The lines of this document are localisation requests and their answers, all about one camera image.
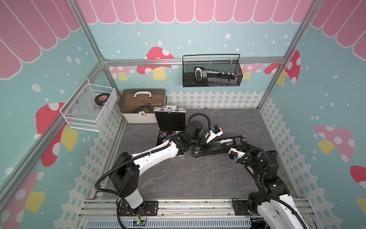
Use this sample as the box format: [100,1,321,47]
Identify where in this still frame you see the silver aluminium poker case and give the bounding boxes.
[154,105,186,146]

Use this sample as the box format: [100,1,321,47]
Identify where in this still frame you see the black poker case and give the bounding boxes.
[191,135,249,158]

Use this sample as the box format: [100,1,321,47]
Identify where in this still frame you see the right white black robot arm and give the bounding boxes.
[229,145,309,229]

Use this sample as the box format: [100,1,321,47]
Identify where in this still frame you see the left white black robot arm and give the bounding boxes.
[94,121,223,214]

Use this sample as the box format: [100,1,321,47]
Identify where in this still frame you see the poker chips stack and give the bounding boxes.
[158,130,176,142]

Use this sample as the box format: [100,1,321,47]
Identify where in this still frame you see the socket wrench set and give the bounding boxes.
[194,67,237,85]

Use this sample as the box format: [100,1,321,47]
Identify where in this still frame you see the white box lock latch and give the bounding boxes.
[138,111,146,117]

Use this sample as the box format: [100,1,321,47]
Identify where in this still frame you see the white storage box brown lid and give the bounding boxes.
[118,89,167,124]

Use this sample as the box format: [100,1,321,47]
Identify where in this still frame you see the black red tape roll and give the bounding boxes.
[94,93,111,106]

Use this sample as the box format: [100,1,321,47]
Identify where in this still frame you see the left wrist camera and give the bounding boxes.
[205,125,223,144]

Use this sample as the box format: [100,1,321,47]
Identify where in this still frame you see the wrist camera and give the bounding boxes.
[205,125,223,144]
[228,148,245,161]

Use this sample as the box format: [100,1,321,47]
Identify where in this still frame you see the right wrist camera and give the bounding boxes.
[228,148,245,161]

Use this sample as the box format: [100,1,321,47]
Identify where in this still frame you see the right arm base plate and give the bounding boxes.
[231,198,257,216]

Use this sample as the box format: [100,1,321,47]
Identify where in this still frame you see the white box carry handle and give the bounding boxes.
[133,91,152,98]

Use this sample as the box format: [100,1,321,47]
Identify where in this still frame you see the black wire wall basket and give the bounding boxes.
[182,54,243,87]

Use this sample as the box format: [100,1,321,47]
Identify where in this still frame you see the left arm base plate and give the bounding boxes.
[118,201,159,217]

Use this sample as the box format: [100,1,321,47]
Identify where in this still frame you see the white wire wall basket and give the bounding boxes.
[60,78,117,132]

